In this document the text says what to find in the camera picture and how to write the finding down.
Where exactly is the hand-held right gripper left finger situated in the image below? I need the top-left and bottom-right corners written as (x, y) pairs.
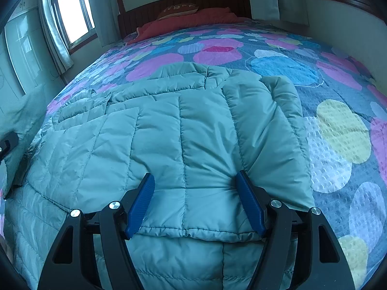
top-left (41, 173), bottom-right (156, 290)

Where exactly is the wooden headboard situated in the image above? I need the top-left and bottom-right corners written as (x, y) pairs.
top-left (117, 0), bottom-right (251, 39)

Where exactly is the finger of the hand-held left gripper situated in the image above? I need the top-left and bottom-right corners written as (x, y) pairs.
top-left (0, 131), bottom-right (19, 161)

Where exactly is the white wardrobe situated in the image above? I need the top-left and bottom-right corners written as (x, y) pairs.
top-left (4, 0), bottom-right (65, 98)

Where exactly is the red pillow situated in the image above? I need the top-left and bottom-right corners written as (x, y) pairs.
top-left (127, 7), bottom-right (251, 45)

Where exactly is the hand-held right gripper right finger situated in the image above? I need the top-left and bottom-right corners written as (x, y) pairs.
top-left (236, 170), bottom-right (356, 290)

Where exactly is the printed bed blanket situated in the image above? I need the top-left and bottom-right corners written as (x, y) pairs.
top-left (0, 18), bottom-right (387, 290)

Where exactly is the green puffer jacket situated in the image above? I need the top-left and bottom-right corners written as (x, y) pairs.
top-left (0, 62), bottom-right (316, 290)

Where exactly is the white-framed window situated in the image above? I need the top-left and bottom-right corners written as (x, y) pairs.
top-left (50, 0), bottom-right (98, 51)

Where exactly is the pale window curtain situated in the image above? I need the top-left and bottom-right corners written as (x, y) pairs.
top-left (246, 0), bottom-right (311, 26)
top-left (38, 0), bottom-right (75, 75)

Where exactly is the brown cushion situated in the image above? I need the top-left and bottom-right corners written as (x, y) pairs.
top-left (157, 2), bottom-right (199, 20)

